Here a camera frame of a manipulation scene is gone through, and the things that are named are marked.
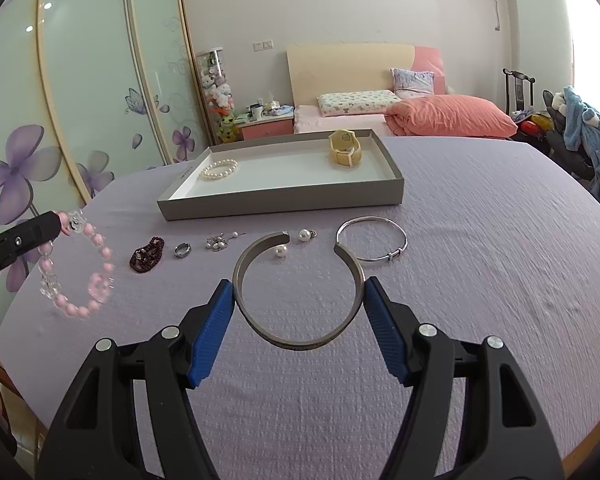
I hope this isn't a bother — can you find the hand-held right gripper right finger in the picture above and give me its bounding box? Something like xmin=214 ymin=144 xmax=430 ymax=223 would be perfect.
xmin=362 ymin=276 xmax=566 ymax=480

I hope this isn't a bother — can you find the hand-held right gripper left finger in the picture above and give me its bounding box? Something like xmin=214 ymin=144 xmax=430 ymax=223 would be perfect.
xmin=35 ymin=279 xmax=236 ymax=480

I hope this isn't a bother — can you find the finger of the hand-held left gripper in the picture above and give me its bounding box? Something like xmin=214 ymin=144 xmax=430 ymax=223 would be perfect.
xmin=0 ymin=210 xmax=63 ymax=288

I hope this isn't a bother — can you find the thin silver bangle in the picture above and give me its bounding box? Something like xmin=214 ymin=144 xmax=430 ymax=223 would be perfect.
xmin=335 ymin=216 xmax=409 ymax=264

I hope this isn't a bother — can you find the wide silver cuff bracelet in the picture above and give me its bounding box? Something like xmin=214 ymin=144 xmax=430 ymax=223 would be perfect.
xmin=231 ymin=231 xmax=366 ymax=352

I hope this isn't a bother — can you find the pink bead bracelet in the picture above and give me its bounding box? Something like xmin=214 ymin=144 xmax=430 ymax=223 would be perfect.
xmin=37 ymin=211 xmax=116 ymax=320

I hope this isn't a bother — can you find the silver pearl brooch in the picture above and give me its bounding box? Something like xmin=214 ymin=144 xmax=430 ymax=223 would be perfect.
xmin=205 ymin=231 xmax=247 ymax=253

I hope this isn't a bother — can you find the dark red bead bracelet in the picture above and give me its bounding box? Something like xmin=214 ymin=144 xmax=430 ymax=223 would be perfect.
xmin=129 ymin=236 xmax=166 ymax=274

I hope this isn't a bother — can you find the grey cardboard tray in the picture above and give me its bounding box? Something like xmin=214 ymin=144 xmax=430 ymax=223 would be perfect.
xmin=156 ymin=128 xmax=406 ymax=222

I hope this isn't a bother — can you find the lilac tablecloth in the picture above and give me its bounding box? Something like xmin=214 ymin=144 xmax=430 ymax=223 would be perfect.
xmin=0 ymin=135 xmax=600 ymax=480

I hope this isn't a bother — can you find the glass wardrobe with flower print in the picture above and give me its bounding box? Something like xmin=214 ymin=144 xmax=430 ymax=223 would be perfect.
xmin=0 ymin=0 xmax=216 ymax=351

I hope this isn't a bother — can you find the yellow wrist watch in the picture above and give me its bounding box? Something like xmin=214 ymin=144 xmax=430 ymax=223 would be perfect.
xmin=328 ymin=129 xmax=363 ymax=167

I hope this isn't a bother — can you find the pink and cream nightstand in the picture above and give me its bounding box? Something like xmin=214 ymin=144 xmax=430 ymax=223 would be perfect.
xmin=236 ymin=109 xmax=296 ymax=142

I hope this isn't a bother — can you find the bed with pink sheet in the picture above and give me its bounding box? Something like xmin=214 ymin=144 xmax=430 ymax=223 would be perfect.
xmin=292 ymin=104 xmax=396 ymax=136

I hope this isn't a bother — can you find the folded salmon quilt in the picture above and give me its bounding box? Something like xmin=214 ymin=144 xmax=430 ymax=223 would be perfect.
xmin=384 ymin=94 xmax=520 ymax=140

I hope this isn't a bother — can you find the white patterned pillow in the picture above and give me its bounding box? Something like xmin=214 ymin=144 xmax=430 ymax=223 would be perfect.
xmin=316 ymin=89 xmax=403 ymax=118

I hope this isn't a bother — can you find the clear tube of plush toys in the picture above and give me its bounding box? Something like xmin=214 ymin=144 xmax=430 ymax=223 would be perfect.
xmin=196 ymin=49 xmax=241 ymax=143

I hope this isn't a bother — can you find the black chair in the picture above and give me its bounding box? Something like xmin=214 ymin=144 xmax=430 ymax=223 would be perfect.
xmin=540 ymin=90 xmax=596 ymax=181

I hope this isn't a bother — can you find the lilac printed pillow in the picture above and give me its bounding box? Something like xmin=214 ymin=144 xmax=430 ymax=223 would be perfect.
xmin=391 ymin=67 xmax=436 ymax=101

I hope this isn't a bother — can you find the red and yellow toy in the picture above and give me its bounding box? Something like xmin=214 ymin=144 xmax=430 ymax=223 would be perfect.
xmin=512 ymin=110 xmax=551 ymax=137

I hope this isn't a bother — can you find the cream and pink headboard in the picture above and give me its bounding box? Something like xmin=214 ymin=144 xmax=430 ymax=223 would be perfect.
xmin=286 ymin=44 xmax=448 ymax=108

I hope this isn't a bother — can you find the dark wooden chair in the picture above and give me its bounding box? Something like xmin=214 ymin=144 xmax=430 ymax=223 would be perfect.
xmin=502 ymin=67 xmax=537 ymax=116

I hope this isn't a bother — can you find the blue plush robe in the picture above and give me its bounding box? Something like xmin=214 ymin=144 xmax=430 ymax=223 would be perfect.
xmin=560 ymin=85 xmax=600 ymax=201

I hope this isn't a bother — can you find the white pearl bracelet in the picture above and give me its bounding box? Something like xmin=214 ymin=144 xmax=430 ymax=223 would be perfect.
xmin=199 ymin=158 xmax=239 ymax=181

